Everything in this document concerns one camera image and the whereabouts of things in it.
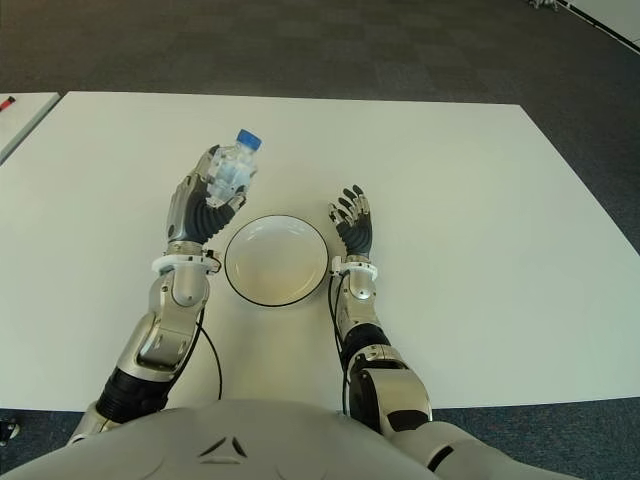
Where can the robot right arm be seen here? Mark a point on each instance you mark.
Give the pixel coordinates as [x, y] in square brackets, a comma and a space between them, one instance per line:
[362, 310]

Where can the grey robot torso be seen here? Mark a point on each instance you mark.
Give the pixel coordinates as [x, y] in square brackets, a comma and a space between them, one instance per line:
[280, 440]

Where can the white side table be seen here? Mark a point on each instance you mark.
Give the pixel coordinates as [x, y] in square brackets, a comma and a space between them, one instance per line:
[22, 125]

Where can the red marker pen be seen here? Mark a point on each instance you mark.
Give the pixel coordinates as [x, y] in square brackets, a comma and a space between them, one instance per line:
[7, 104]

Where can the white plate black rim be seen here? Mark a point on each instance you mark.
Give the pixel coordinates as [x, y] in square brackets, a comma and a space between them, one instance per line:
[277, 262]

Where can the black stand base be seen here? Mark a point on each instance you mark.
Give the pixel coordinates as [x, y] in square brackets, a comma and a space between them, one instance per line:
[7, 432]

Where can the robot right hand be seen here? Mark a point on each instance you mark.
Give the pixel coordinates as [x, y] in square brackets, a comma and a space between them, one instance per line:
[360, 235]

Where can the clear water bottle blue cap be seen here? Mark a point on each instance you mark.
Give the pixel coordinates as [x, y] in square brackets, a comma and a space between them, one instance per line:
[232, 170]

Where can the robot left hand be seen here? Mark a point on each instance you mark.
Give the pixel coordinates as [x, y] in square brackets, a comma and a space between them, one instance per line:
[187, 215]

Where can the grey chair base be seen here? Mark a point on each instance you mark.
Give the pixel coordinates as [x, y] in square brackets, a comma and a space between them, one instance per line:
[541, 3]

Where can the white board with dark edge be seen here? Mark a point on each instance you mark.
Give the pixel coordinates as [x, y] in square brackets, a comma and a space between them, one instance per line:
[615, 17]

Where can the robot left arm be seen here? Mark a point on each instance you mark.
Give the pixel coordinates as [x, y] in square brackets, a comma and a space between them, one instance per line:
[165, 330]

